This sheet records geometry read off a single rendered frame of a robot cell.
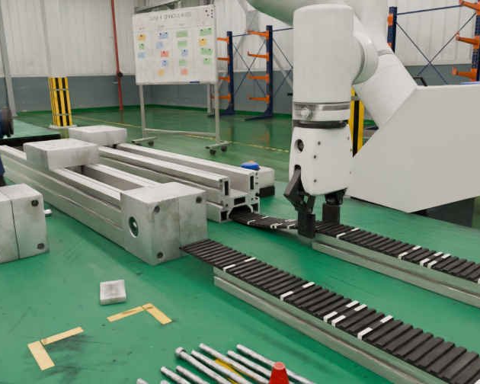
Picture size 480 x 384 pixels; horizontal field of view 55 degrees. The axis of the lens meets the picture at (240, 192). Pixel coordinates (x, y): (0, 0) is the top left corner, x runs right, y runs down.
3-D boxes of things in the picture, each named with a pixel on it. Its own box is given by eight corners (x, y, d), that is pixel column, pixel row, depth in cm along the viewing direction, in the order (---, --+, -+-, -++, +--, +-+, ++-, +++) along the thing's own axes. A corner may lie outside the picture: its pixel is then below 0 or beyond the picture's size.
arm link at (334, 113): (322, 104, 62) (322, 126, 63) (362, 101, 67) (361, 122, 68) (279, 103, 68) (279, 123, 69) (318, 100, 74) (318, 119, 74)
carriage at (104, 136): (128, 152, 133) (126, 128, 131) (91, 157, 126) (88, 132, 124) (105, 146, 145) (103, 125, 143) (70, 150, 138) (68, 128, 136)
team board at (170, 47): (131, 148, 702) (120, 13, 654) (153, 144, 743) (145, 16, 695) (211, 155, 623) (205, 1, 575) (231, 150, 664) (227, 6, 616)
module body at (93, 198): (177, 235, 79) (174, 187, 77) (124, 249, 73) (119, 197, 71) (36, 170, 139) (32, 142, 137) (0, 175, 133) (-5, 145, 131)
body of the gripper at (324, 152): (318, 120, 62) (316, 200, 65) (363, 115, 69) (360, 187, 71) (279, 117, 68) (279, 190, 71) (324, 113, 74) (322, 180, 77)
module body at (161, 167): (259, 212, 91) (259, 171, 89) (219, 223, 85) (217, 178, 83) (96, 161, 151) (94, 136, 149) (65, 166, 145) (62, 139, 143)
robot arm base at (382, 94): (414, 156, 114) (376, 100, 121) (473, 103, 100) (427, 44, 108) (360, 161, 104) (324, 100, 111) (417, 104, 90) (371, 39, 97)
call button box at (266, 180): (275, 195, 104) (275, 168, 103) (242, 203, 98) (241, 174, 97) (252, 189, 110) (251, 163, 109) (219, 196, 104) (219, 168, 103)
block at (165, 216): (220, 245, 74) (218, 188, 72) (152, 266, 66) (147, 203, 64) (189, 232, 81) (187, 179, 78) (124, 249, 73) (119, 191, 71)
